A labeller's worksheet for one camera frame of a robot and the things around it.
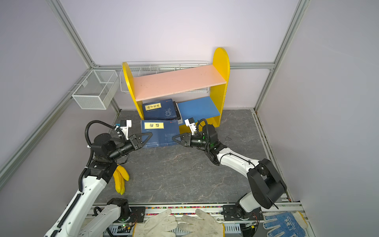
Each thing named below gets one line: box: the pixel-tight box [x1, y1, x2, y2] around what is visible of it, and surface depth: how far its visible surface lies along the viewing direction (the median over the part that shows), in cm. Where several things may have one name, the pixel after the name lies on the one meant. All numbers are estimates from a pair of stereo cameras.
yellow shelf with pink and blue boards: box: [122, 47, 231, 128], surface depth 79 cm
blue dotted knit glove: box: [263, 210, 308, 237], surface depth 72 cm
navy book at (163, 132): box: [140, 119, 180, 148], surface depth 71 cm
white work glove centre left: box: [132, 208, 179, 237], surface depth 72 cm
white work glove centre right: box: [178, 208, 224, 237], surface depth 72 cm
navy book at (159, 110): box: [142, 98, 178, 120], surface depth 88 cm
